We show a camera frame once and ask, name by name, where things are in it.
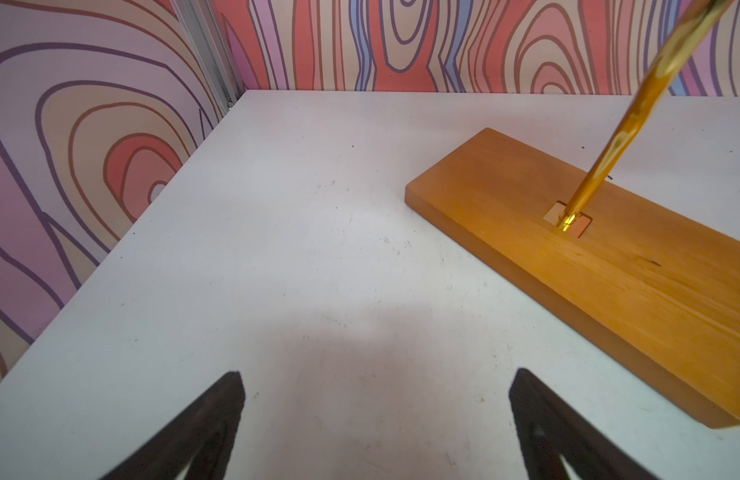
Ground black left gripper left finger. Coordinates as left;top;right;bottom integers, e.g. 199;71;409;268
104;371;246;479

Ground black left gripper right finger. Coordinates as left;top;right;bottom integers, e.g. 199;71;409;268
509;368;655;479

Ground wooden rack base board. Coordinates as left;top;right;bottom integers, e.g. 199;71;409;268
405;128;740;428

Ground gold wire glass rack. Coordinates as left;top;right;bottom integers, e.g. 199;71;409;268
556;0;731;232

